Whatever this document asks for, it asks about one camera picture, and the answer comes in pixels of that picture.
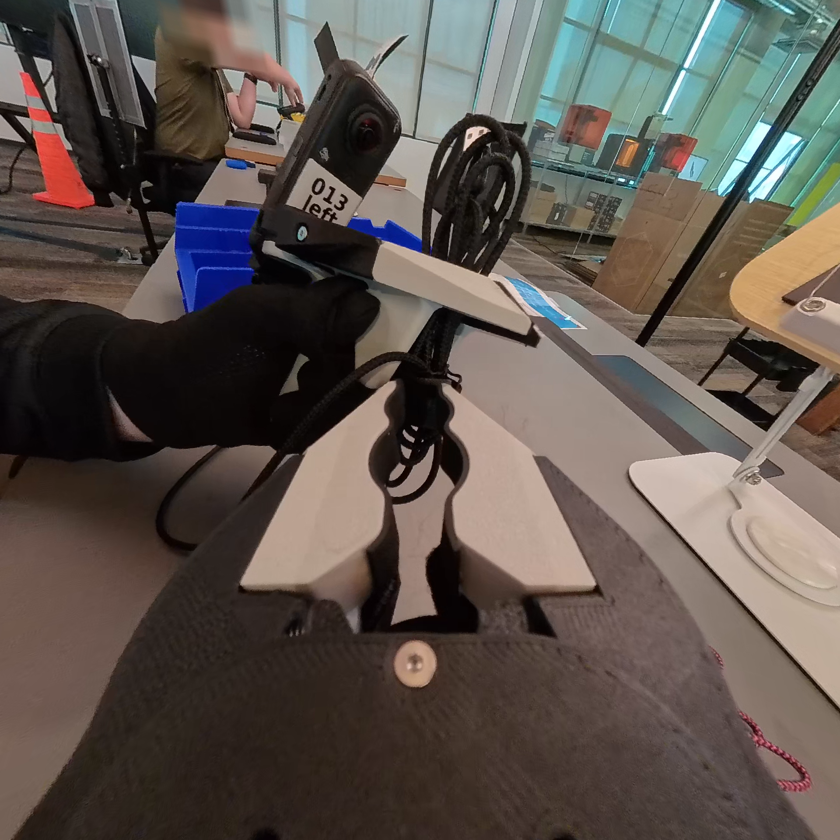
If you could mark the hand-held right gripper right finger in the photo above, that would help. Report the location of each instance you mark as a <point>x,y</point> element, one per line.
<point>518,525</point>

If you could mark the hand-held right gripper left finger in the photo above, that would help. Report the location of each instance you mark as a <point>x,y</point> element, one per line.
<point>315,525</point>

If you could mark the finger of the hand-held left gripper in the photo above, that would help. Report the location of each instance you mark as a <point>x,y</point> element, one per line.
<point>446,289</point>

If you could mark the person's left forearm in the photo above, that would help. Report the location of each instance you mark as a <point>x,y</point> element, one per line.
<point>52,374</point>

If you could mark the person's left hand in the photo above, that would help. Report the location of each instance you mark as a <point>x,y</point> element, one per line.
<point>229,367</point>

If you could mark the wood-edged side table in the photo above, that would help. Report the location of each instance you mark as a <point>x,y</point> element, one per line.
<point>249,156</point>

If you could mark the white blue printed leaflet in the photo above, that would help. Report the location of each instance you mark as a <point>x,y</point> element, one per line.
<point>544,305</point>

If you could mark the white tablet stand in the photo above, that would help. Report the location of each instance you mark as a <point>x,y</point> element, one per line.
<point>689,499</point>

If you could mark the blue plastic bin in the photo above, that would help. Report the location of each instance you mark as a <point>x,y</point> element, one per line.
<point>210,262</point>

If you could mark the orange hooded printer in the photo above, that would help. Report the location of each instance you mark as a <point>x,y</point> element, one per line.
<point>679,152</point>
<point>581,124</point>

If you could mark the large cardboard box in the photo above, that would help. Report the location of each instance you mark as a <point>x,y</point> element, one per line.
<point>656,249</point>

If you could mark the black office chair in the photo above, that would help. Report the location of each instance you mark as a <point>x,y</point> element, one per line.
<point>85,131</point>

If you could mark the black pole stand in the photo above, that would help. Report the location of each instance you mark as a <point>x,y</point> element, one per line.
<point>723,216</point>

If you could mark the orange traffic cone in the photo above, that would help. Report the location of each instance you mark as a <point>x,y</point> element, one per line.
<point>56,164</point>

